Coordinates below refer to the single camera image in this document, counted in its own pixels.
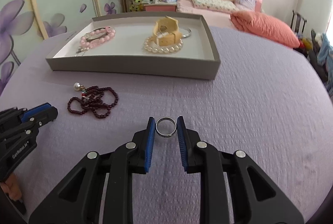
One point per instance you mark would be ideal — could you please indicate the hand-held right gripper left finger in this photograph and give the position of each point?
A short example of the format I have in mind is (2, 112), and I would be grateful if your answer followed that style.
(149, 143)

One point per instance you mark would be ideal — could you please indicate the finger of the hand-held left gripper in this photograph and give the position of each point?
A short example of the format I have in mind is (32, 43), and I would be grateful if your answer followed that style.
(36, 110)
(44, 118)

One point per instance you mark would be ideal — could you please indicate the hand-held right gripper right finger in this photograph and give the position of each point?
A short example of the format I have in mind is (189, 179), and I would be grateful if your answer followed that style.
(182, 143)

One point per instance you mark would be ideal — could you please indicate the cluster of small pearl earrings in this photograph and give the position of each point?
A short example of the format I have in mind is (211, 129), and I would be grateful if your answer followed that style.
(82, 50)

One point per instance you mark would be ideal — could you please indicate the grey cardboard tray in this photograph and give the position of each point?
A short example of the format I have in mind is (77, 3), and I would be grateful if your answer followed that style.
(130, 67)

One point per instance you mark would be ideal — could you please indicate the grey metal cuff bangle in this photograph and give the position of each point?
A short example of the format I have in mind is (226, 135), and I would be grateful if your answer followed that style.
(91, 36)

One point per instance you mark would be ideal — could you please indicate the thin silver bangle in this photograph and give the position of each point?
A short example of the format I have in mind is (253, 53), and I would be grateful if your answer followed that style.
(187, 34)

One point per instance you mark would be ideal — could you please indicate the person's left hand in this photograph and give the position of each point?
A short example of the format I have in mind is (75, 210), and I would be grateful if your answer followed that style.
(13, 185)

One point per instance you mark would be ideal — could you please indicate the single pearl earring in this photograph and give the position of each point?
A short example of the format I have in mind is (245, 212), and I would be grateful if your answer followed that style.
(76, 86)

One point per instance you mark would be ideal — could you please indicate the purple tablecloth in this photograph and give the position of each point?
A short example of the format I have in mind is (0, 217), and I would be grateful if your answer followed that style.
(247, 109)

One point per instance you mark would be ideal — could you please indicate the pink nightstand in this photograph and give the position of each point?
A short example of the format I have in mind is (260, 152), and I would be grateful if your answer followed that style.
(158, 7)

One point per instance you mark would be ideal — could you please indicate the pink bed sheet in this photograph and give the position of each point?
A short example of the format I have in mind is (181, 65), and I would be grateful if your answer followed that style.
(184, 6)

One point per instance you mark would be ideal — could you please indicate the orange pillow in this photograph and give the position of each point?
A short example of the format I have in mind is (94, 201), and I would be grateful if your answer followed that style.
(265, 27)

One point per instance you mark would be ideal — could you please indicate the white floral pillow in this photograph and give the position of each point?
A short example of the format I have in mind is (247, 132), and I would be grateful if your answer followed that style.
(213, 4)

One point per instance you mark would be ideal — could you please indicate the purple patterned pillow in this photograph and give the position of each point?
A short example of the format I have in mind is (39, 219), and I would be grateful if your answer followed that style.
(245, 1)

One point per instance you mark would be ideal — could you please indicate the dark wooden chair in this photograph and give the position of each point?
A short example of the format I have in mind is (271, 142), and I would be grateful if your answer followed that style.
(299, 20)

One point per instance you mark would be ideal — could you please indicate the blue plush garment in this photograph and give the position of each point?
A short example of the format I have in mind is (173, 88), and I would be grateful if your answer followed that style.
(325, 52)

